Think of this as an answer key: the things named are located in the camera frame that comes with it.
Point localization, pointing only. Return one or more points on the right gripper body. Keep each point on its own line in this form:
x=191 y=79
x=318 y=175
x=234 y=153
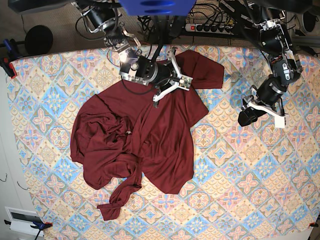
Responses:
x=168 y=72

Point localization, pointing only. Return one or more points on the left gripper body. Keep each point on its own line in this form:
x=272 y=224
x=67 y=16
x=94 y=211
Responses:
x=253 y=101

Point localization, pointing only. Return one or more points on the maroon t-shirt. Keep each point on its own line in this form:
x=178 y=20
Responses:
x=118 y=133

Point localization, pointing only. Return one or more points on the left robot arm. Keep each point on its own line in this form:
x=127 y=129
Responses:
x=283 y=61

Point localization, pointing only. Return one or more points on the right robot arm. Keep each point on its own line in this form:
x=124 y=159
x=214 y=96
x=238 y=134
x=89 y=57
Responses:
x=134 y=66

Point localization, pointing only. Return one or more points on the patterned tile tablecloth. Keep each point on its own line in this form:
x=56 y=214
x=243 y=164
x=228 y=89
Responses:
x=249 y=183

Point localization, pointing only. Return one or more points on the white power strip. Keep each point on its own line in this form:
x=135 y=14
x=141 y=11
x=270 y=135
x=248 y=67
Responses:
x=208 y=28

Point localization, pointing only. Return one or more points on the black round stool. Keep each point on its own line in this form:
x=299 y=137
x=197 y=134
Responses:
x=38 y=40

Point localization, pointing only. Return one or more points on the orange clamp lower right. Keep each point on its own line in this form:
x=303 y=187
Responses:
x=314 y=225

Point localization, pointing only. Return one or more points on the blue orange clamp upper left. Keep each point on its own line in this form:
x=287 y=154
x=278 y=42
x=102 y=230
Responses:
x=12 y=55

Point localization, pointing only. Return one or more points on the blue orange clamp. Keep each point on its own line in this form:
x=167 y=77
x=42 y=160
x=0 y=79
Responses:
x=37 y=226
x=12 y=55

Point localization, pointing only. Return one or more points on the blue orange clamp lower left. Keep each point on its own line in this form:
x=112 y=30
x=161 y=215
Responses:
x=37 y=226

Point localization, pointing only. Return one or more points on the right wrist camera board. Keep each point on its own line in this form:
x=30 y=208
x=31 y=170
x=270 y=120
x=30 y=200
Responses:
x=185 y=82

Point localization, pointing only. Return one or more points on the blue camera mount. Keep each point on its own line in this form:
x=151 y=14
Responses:
x=157 y=7

